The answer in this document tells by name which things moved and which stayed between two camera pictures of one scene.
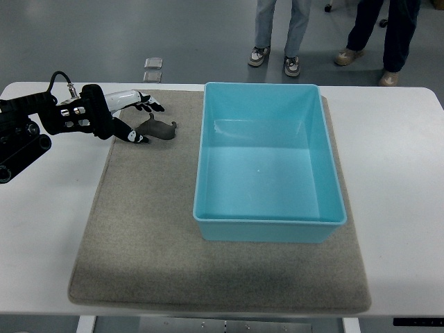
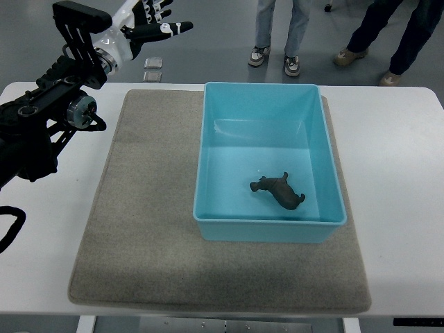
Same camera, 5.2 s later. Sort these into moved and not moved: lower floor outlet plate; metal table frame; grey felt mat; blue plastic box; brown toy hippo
Moved: brown toy hippo
Not moved: blue plastic box; lower floor outlet plate; grey felt mat; metal table frame
